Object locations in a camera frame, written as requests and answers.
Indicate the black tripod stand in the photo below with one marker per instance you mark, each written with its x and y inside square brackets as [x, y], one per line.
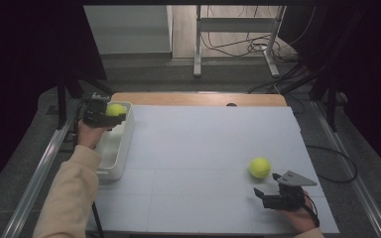
[66, 92]
[330, 99]

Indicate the person's left hand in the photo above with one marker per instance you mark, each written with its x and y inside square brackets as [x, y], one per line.
[91, 135]

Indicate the white plastic bin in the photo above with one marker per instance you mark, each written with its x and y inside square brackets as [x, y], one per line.
[115, 148]

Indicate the white cabinet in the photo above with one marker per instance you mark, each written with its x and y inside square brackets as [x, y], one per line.
[129, 29]

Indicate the dark curtain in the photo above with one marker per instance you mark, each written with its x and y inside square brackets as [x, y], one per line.
[360, 66]
[29, 49]

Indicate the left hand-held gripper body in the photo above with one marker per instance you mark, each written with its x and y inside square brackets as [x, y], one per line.
[96, 112]

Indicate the yellow tennis ball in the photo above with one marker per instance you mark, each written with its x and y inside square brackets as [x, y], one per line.
[260, 167]
[115, 109]

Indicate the white table cover sheet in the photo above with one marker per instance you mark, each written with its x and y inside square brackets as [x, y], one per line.
[205, 148]

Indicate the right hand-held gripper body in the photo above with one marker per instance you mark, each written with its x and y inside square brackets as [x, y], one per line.
[289, 193]

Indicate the metal floor rail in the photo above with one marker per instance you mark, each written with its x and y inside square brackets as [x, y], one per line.
[354, 178]
[36, 178]

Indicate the wooden table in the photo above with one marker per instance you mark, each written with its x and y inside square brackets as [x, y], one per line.
[195, 98]

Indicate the person's right hand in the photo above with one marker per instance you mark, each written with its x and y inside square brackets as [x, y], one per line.
[299, 218]

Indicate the grey metal stand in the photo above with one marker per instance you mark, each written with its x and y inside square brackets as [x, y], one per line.
[234, 24]

